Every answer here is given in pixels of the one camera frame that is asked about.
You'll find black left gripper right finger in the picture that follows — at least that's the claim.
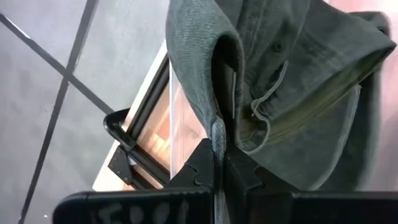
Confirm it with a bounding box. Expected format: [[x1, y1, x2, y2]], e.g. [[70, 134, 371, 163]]
[[223, 145, 300, 194]]

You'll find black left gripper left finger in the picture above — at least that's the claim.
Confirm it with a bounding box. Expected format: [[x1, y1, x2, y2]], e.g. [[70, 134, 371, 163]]
[[169, 138, 217, 191]]

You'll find dark green cap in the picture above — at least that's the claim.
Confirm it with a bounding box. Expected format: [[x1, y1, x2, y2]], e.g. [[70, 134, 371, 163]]
[[165, 0, 397, 191]]

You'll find clear plastic bin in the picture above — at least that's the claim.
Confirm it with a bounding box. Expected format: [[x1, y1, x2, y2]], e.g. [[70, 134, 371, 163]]
[[169, 60, 209, 180]]

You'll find black aluminium rig frame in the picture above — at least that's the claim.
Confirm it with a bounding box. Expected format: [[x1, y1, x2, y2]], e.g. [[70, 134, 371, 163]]
[[103, 54, 172, 190]]

